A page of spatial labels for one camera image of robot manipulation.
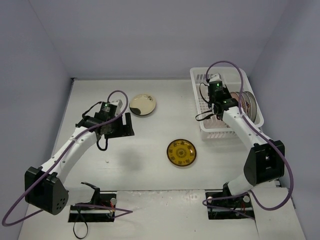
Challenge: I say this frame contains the white plate red characters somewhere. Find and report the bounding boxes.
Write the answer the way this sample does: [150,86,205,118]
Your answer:
[230,91,240,102]

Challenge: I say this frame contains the cream plate black blot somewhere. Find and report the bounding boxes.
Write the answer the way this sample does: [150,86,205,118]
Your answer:
[129,93,157,117]

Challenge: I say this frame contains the green rimmed white plate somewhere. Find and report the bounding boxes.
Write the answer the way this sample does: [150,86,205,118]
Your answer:
[247,91,257,123]

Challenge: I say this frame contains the yellow patterned dark-rimmed plate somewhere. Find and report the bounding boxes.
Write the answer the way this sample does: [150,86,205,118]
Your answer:
[166,138,197,168]

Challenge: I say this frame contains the white plate orange sunburst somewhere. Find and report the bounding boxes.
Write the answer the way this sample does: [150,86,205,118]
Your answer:
[243,92,252,118]

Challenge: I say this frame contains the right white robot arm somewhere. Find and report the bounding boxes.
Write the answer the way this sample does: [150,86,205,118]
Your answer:
[208,80,285,206]

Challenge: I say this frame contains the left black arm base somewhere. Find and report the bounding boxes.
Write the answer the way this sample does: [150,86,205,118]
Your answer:
[68,182,117,223]

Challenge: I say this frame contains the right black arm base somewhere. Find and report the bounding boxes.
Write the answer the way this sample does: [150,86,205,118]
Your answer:
[204,191,255,220]

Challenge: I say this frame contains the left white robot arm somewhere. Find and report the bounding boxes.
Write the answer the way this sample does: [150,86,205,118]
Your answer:
[24,99,135,215]

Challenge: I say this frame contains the white plastic dish rack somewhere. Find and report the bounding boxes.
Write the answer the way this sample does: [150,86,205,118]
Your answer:
[190,66,264,140]

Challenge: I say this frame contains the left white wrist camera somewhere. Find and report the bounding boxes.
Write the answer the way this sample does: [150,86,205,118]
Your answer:
[110,99,123,109]

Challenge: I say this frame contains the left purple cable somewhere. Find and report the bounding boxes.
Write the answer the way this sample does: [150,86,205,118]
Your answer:
[1,90,133,226]

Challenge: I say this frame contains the purple cable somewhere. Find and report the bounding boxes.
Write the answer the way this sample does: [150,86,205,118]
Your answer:
[201,60,293,212]
[1,90,133,226]

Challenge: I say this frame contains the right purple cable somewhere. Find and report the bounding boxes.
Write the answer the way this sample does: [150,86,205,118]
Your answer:
[201,60,293,212]

